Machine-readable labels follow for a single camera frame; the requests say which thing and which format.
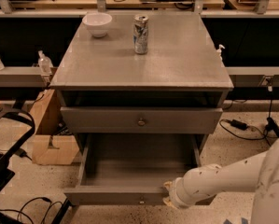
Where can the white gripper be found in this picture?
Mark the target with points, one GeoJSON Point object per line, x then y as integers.
{"type": "Point", "coordinates": [177, 191]}

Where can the grey drawer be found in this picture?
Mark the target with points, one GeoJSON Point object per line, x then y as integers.
{"type": "Point", "coordinates": [141, 119]}
{"type": "Point", "coordinates": [131, 168]}

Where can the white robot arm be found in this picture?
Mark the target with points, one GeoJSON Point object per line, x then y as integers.
{"type": "Point", "coordinates": [258, 174]}

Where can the grey drawer cabinet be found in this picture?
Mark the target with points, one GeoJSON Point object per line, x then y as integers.
{"type": "Point", "coordinates": [181, 68]}

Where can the grey top drawer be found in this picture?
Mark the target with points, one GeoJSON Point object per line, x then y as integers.
{"type": "Point", "coordinates": [141, 119]}

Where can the black bar on floor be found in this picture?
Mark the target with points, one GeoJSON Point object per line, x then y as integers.
{"type": "Point", "coordinates": [62, 211]}

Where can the black stand leg right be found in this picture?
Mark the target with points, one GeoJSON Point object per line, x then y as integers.
{"type": "Point", "coordinates": [272, 126]}

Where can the wooden block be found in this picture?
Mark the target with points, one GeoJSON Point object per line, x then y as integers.
{"type": "Point", "coordinates": [50, 148]}

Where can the small white pump bottle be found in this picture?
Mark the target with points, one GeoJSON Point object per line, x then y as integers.
{"type": "Point", "coordinates": [220, 51]}

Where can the silver blue drink can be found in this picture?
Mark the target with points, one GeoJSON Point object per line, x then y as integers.
{"type": "Point", "coordinates": [140, 33]}

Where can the clear pump bottle left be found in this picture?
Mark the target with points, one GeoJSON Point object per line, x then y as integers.
{"type": "Point", "coordinates": [44, 63]}

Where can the white bowl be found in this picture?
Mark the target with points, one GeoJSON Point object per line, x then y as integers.
{"type": "Point", "coordinates": [97, 23]}

